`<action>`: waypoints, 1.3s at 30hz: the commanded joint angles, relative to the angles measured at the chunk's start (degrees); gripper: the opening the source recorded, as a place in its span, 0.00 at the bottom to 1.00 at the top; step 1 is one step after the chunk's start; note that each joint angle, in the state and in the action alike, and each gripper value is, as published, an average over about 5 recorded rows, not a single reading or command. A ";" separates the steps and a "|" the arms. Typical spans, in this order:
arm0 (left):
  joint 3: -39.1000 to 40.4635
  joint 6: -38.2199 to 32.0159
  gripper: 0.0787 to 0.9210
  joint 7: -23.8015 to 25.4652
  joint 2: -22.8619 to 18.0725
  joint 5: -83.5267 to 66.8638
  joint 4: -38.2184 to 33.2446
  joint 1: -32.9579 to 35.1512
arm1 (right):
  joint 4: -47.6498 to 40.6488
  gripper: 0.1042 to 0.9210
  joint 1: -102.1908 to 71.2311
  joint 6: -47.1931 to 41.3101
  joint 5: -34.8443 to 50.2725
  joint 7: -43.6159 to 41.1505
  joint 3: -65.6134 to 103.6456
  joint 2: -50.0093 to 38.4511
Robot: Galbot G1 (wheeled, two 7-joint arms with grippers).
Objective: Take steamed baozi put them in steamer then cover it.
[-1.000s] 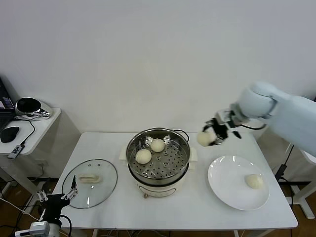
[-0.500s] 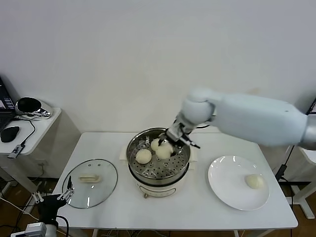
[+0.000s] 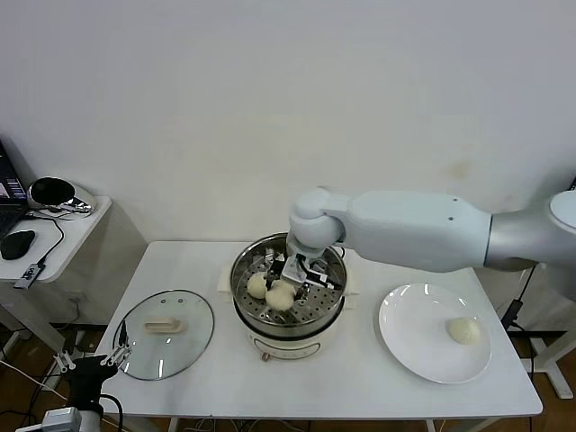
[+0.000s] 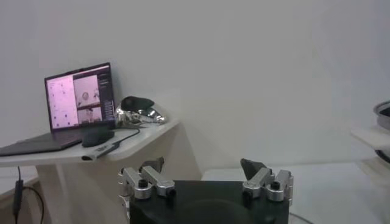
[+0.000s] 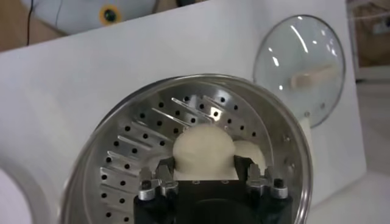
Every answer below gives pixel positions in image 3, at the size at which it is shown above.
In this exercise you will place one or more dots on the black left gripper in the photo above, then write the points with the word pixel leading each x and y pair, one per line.
pixel 87 378

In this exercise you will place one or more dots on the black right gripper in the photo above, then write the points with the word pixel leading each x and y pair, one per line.
pixel 315 261

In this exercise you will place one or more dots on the white steamed baozi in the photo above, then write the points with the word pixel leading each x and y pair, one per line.
pixel 279 300
pixel 256 286
pixel 463 331

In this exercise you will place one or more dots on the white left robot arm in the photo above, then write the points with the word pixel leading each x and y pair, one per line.
pixel 90 418

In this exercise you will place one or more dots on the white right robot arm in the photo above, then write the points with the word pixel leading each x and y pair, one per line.
pixel 405 229

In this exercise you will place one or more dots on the perforated steel steamer basket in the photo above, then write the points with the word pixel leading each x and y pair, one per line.
pixel 288 330

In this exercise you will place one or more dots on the white power strip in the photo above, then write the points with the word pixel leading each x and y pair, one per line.
pixel 83 342

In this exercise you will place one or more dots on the cream electric cooker base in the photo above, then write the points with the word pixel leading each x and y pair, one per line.
pixel 288 348

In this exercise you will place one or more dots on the grey usb hub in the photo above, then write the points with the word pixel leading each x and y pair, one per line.
pixel 30 274

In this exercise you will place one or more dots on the white side table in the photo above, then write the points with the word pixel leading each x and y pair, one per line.
pixel 564 285
pixel 85 229

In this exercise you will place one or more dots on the round white plate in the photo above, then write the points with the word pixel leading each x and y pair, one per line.
pixel 418 324

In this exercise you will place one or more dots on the black computer mouse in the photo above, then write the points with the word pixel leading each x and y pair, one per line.
pixel 17 244

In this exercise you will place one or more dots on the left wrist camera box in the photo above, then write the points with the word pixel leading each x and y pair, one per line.
pixel 60 420

